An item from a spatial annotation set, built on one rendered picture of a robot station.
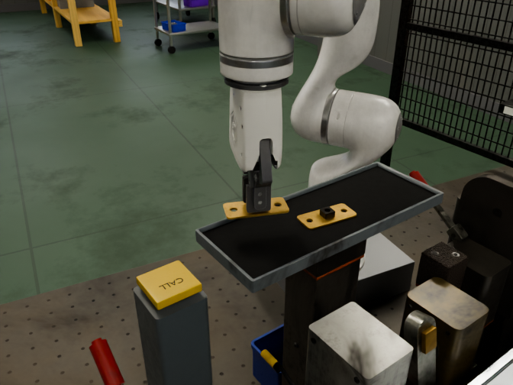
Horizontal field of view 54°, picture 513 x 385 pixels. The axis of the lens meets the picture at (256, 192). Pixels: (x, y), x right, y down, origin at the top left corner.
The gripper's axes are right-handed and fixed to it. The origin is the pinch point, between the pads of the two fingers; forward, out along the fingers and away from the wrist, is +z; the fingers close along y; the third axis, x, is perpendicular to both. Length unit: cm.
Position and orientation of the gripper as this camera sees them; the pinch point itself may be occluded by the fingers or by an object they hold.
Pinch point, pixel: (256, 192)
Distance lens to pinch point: 66.0
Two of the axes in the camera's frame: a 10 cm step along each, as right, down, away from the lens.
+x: 9.8, -1.0, 1.9
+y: 2.1, 4.8, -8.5
